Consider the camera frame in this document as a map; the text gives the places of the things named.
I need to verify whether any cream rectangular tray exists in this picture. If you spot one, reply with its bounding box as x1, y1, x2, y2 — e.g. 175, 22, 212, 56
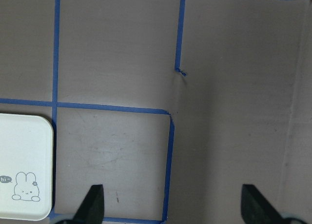
0, 113, 54, 221

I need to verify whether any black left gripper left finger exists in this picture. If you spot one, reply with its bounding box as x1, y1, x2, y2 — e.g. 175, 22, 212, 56
70, 184, 104, 224

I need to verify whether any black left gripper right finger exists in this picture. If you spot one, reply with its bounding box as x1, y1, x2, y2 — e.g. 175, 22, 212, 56
240, 184, 286, 224

